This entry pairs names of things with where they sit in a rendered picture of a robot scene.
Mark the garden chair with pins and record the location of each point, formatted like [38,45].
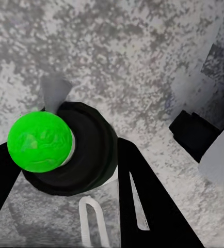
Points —
[84,222]

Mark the insectifuge atomizer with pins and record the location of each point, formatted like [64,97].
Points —
[66,149]

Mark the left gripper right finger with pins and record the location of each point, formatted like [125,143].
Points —
[168,227]

